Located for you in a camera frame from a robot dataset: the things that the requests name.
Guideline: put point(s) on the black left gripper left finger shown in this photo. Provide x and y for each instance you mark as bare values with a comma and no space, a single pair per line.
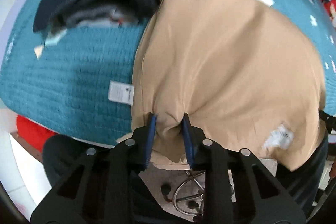
103,186

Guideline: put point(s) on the white care label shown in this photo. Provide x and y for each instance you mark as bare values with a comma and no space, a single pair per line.
121,93

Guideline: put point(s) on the red fabric item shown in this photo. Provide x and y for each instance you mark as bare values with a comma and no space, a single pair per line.
33,133

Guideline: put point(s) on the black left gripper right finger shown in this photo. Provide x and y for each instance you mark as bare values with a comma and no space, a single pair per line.
238,186

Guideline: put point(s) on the teal patterned bedspread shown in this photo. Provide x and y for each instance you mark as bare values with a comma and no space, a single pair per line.
65,87

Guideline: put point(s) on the chrome stool base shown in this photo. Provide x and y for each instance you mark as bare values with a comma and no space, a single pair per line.
188,198

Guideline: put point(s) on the tan beige jacket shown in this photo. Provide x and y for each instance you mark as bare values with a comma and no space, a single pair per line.
242,71

